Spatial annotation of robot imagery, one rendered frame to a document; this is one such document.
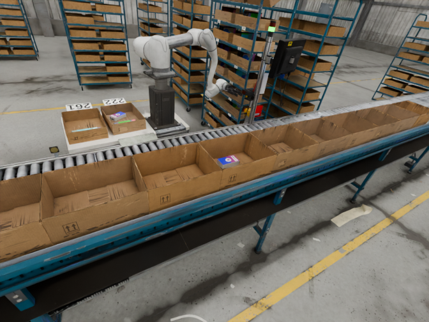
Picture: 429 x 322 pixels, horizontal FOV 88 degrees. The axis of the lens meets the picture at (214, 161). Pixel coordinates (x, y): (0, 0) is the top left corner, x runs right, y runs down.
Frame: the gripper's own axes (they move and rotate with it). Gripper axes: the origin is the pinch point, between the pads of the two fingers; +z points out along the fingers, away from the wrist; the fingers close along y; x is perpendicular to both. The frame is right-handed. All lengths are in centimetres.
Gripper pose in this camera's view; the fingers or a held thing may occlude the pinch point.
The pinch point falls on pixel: (237, 94)
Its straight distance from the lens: 252.8
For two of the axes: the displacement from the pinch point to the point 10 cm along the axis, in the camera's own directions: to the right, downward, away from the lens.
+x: -1.1, 8.0, 5.9
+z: 4.9, 5.6, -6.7
